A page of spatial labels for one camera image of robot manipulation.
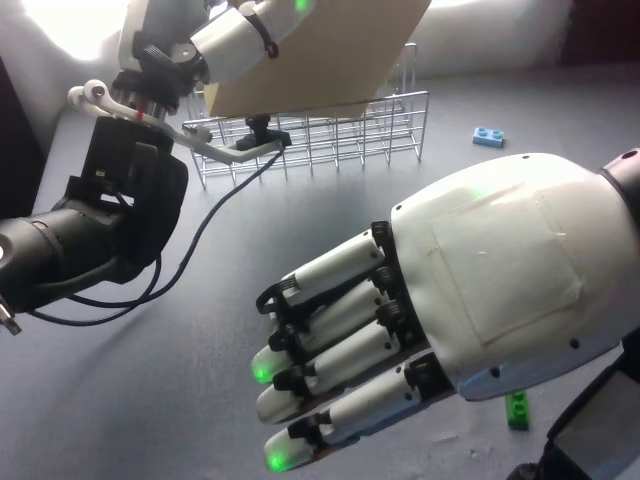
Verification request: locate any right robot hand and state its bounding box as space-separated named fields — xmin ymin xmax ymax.
xmin=251 ymin=152 xmax=640 ymax=480

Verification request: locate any white backdrop sheet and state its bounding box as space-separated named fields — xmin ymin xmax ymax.
xmin=0 ymin=0 xmax=576 ymax=121

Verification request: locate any wire file rack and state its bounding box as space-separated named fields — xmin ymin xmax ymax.
xmin=182 ymin=42 xmax=431 ymax=190

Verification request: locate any beige book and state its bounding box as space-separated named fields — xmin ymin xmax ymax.
xmin=205 ymin=0 xmax=433 ymax=120

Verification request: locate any blue toy brick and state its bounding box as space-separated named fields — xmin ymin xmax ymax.
xmin=471 ymin=126 xmax=506 ymax=150

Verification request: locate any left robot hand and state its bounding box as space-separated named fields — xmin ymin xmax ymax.
xmin=117 ymin=0 xmax=321 ymax=87

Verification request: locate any green toy brick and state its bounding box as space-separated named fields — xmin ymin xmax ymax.
xmin=505 ymin=391 xmax=531 ymax=430

